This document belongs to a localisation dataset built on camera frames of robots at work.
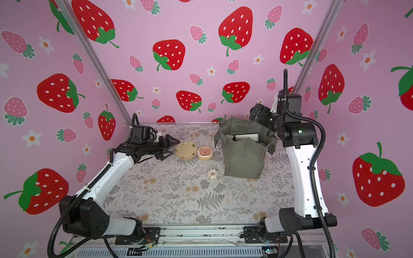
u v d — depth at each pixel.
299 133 0.40
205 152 1.01
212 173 0.93
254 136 0.91
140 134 0.61
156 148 0.70
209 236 0.75
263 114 0.56
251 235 0.73
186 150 1.02
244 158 0.83
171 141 0.72
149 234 0.75
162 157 0.76
